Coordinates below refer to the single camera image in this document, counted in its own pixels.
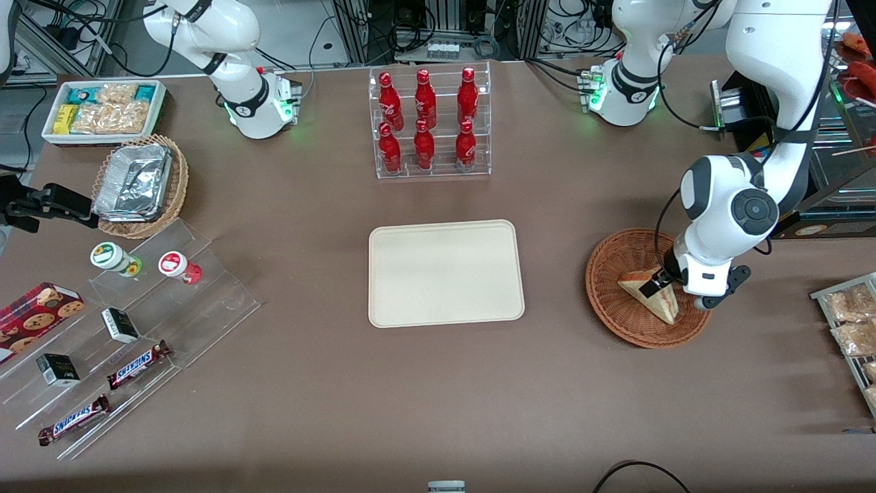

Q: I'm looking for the beige plastic tray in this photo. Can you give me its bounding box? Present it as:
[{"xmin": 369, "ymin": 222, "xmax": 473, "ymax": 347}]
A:
[{"xmin": 368, "ymin": 219, "xmax": 526, "ymax": 329}]

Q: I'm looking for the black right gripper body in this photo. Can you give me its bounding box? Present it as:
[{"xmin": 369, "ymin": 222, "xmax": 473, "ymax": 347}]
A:
[{"xmin": 0, "ymin": 175, "xmax": 32, "ymax": 233}]

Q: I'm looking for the black cable loop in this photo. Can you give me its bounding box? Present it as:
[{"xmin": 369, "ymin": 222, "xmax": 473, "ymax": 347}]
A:
[{"xmin": 592, "ymin": 460, "xmax": 692, "ymax": 493}]

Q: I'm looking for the clear acrylic bottle rack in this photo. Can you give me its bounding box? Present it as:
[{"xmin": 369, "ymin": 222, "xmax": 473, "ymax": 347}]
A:
[{"xmin": 368, "ymin": 60, "xmax": 492, "ymax": 180}]

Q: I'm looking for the round brown wicker basket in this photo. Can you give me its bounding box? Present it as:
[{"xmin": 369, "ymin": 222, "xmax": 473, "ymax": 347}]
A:
[{"xmin": 585, "ymin": 228, "xmax": 714, "ymax": 349}]

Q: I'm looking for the white rectangular snack bin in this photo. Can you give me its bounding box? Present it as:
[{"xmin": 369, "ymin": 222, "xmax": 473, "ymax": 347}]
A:
[{"xmin": 41, "ymin": 79, "xmax": 167, "ymax": 147}]

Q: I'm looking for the yellow snack packet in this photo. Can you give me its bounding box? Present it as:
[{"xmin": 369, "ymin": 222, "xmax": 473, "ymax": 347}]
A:
[{"xmin": 53, "ymin": 104, "xmax": 80, "ymax": 136}]

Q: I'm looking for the small black carton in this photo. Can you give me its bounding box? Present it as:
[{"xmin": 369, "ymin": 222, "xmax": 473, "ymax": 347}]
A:
[
  {"xmin": 101, "ymin": 307, "xmax": 140, "ymax": 344},
  {"xmin": 36, "ymin": 353, "xmax": 81, "ymax": 388}
]

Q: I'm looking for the red cola bottle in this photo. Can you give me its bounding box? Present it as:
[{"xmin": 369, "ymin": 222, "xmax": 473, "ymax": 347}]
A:
[
  {"xmin": 455, "ymin": 120, "xmax": 477, "ymax": 172},
  {"xmin": 378, "ymin": 122, "xmax": 402, "ymax": 174},
  {"xmin": 414, "ymin": 119, "xmax": 435, "ymax": 170},
  {"xmin": 415, "ymin": 68, "xmax": 437, "ymax": 129},
  {"xmin": 378, "ymin": 71, "xmax": 404, "ymax": 131},
  {"xmin": 457, "ymin": 66, "xmax": 479, "ymax": 126}
]

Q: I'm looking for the snickers chocolate bar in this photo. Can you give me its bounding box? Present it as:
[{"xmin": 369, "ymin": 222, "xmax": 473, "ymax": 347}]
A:
[
  {"xmin": 38, "ymin": 394, "xmax": 111, "ymax": 447},
  {"xmin": 106, "ymin": 340, "xmax": 172, "ymax": 391}
]

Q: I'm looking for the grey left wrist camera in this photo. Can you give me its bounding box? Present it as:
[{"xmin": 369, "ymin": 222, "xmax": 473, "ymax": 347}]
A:
[{"xmin": 694, "ymin": 264, "xmax": 752, "ymax": 311}]

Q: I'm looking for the clear bag of pastries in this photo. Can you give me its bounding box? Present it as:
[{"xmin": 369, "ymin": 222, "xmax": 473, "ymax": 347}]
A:
[
  {"xmin": 823, "ymin": 284, "xmax": 876, "ymax": 324},
  {"xmin": 832, "ymin": 320, "xmax": 876, "ymax": 357}
]

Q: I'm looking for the clear bag of crackers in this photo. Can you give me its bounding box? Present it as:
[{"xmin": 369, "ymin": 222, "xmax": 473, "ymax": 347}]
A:
[
  {"xmin": 96, "ymin": 82, "xmax": 139, "ymax": 106},
  {"xmin": 70, "ymin": 103, "xmax": 114, "ymax": 135},
  {"xmin": 109, "ymin": 101, "xmax": 151, "ymax": 135}
]

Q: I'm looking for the green lid yogurt cup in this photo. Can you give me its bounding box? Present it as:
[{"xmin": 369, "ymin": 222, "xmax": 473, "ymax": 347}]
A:
[{"xmin": 90, "ymin": 242, "xmax": 143, "ymax": 278}]

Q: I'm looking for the red cookie box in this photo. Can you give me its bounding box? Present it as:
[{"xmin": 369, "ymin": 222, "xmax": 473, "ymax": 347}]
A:
[{"xmin": 0, "ymin": 282, "xmax": 86, "ymax": 358}]

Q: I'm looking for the stack of foil trays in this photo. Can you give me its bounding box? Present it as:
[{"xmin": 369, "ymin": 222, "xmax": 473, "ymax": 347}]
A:
[{"xmin": 94, "ymin": 144, "xmax": 173, "ymax": 223}]

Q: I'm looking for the oval light wicker basket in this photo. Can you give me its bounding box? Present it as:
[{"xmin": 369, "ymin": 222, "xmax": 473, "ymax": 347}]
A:
[{"xmin": 91, "ymin": 134, "xmax": 190, "ymax": 240}]

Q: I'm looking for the black food warmer appliance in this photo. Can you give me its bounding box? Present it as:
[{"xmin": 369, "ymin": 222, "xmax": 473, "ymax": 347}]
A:
[{"xmin": 722, "ymin": 10, "xmax": 876, "ymax": 240}]

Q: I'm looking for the tray of snack bags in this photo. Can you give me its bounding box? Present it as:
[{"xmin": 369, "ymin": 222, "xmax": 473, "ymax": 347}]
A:
[{"xmin": 810, "ymin": 273, "xmax": 876, "ymax": 418}]

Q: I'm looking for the triangular sandwich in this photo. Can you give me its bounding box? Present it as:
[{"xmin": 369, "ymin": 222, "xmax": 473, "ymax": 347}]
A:
[{"xmin": 617, "ymin": 269, "xmax": 680, "ymax": 325}]

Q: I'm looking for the red lid yogurt cup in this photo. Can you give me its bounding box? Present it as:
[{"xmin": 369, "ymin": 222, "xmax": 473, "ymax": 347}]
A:
[{"xmin": 158, "ymin": 251, "xmax": 203, "ymax": 285}]

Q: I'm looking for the clear acrylic stepped display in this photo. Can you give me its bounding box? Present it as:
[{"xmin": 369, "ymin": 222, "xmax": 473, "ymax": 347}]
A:
[{"xmin": 0, "ymin": 218, "xmax": 261, "ymax": 461}]

